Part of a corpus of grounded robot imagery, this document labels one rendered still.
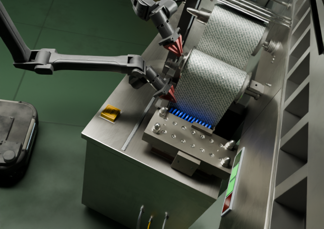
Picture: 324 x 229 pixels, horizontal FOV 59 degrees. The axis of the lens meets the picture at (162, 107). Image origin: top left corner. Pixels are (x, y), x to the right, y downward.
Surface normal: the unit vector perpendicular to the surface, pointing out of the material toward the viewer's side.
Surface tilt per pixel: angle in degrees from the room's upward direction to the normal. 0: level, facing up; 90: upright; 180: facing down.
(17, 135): 0
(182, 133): 0
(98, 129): 0
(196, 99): 90
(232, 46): 92
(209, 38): 92
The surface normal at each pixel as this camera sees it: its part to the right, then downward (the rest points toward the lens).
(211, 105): -0.36, 0.65
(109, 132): 0.25, -0.62
